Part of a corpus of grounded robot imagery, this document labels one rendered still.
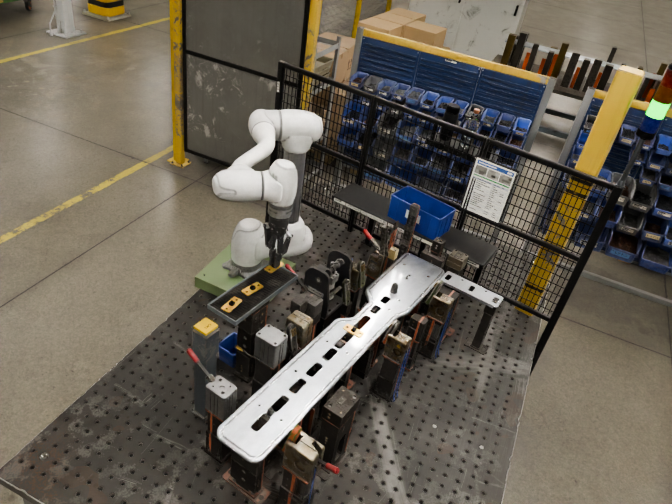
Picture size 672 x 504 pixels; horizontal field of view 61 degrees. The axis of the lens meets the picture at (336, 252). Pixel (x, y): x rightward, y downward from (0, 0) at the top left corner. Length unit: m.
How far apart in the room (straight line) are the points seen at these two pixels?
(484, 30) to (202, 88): 5.01
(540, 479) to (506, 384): 0.81
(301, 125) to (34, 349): 2.09
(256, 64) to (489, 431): 3.26
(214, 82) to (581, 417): 3.66
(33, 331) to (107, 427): 1.55
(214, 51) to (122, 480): 3.50
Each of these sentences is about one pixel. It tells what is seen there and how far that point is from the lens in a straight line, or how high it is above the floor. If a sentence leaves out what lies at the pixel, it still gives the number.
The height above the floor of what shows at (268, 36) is 1.35.
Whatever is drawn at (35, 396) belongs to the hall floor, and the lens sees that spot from 3.47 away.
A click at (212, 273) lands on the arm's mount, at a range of 2.88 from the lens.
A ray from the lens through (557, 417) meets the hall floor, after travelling 3.77.
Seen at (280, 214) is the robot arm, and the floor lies 1.47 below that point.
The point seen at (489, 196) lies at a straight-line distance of 2.92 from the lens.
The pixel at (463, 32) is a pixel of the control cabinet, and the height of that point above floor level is 0.66.
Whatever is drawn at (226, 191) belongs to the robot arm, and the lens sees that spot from 1.97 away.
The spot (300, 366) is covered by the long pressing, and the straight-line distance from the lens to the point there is 2.13.
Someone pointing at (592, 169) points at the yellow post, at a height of 1.57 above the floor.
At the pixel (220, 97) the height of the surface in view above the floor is 0.76.
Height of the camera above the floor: 2.56
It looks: 35 degrees down
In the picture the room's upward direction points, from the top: 10 degrees clockwise
